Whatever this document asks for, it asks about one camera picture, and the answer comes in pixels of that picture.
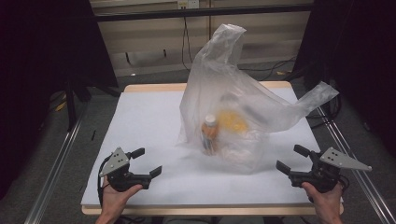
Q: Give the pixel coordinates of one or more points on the aluminium floor rail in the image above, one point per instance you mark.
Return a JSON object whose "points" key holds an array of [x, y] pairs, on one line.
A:
{"points": [[358, 168], [53, 180]]}

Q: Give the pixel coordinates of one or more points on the translucent white plastic bag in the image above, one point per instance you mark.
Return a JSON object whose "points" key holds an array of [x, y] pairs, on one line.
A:
{"points": [[218, 81]]}

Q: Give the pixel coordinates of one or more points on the person's right hand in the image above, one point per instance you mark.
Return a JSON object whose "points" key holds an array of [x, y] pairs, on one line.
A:
{"points": [[325, 202]]}

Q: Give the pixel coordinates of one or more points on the clear plastic container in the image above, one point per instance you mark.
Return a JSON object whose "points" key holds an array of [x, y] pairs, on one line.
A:
{"points": [[241, 152]]}

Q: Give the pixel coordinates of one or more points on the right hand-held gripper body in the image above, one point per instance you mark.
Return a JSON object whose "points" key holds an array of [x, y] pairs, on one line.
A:
{"points": [[330, 169]]}

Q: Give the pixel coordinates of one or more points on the white wall socket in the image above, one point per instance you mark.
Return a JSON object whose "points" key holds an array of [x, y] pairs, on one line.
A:
{"points": [[188, 3]]}

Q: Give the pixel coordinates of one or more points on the person's left hand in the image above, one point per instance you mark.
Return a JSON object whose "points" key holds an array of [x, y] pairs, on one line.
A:
{"points": [[116, 199]]}

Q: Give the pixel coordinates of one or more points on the black curtain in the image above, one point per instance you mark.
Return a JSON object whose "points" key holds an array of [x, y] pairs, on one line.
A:
{"points": [[358, 56], [40, 62]]}

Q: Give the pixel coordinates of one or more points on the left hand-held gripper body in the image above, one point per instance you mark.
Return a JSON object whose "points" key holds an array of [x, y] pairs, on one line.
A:
{"points": [[120, 174]]}

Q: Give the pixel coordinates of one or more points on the black metal stand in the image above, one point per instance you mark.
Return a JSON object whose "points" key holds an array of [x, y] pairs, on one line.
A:
{"points": [[71, 102]]}

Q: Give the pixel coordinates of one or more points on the black horizontal bar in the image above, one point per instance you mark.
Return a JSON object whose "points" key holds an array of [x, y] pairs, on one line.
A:
{"points": [[202, 12]]}

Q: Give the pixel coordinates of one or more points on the yellow packet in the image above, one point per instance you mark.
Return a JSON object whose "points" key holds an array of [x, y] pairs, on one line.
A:
{"points": [[233, 123]]}

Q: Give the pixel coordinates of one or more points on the white table mat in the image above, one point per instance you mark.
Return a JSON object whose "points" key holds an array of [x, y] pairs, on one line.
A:
{"points": [[146, 124]]}

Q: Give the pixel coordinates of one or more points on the orange label drink bottle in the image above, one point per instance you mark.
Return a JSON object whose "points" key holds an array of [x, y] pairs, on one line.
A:
{"points": [[209, 133]]}

